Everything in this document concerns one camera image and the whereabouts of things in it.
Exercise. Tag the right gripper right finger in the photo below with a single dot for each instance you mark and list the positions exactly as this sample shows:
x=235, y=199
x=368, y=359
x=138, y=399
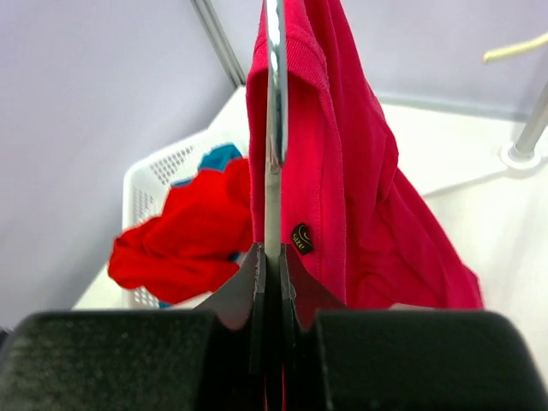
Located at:
x=401, y=359

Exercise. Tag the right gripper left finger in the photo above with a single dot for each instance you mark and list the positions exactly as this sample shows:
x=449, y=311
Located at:
x=207, y=358

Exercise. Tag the crimson t shirt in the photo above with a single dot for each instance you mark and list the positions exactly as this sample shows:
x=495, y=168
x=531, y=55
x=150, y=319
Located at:
x=357, y=223

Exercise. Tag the grey clothes hanger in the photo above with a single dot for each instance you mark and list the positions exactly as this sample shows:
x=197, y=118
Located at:
x=277, y=125

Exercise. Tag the red garment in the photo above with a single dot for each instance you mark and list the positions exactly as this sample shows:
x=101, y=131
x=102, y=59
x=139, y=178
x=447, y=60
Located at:
x=189, y=248

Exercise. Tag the white laundry basket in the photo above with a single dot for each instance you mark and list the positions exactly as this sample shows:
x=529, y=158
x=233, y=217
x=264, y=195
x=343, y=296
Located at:
x=147, y=184

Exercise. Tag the teal garment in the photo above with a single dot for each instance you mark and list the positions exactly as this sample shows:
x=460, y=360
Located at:
x=216, y=159

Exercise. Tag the white clothes rack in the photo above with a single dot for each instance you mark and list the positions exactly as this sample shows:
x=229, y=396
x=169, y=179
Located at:
x=483, y=149

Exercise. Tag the cream wire hanger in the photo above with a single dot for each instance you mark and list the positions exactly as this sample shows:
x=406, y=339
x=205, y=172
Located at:
x=509, y=51

